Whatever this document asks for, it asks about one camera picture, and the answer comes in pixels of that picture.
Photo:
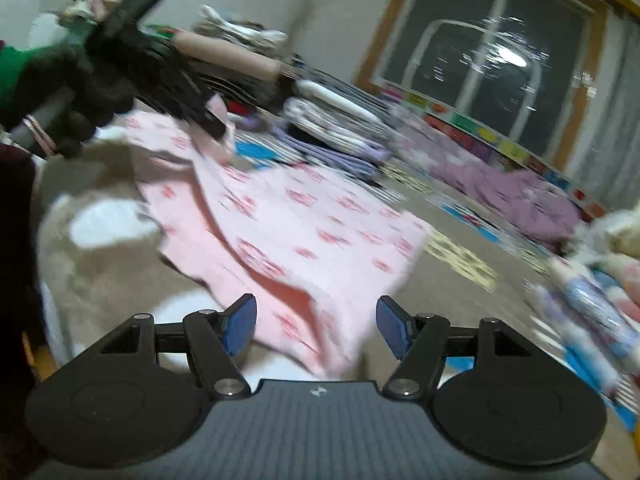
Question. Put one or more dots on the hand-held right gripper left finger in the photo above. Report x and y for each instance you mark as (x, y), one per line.
(241, 325)

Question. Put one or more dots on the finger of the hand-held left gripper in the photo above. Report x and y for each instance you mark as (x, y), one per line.
(200, 107)

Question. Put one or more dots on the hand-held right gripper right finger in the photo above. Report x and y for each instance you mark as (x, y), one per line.
(392, 327)

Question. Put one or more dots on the pink fox print pajama top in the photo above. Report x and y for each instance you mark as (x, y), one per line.
(300, 240)

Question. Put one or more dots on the beige and white folded clothes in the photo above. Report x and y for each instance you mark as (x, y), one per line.
(230, 55)

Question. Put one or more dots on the stack of folded clothes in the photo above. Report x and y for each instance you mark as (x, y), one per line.
(335, 130)

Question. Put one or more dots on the person's left hand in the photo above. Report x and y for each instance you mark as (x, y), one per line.
(85, 95)

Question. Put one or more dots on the purple floral duvet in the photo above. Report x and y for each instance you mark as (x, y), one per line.
(515, 195)

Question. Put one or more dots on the white floral folded garment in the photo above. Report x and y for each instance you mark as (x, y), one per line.
(575, 355)

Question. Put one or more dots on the white sequined folded garment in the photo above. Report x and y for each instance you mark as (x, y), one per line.
(590, 300)

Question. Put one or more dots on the person's maroon trouser leg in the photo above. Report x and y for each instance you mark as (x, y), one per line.
(15, 310)

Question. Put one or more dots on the wood framed window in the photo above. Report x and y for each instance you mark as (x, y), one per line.
(490, 40)

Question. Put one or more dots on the colourful alphabet wall border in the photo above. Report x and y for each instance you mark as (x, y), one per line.
(490, 135)

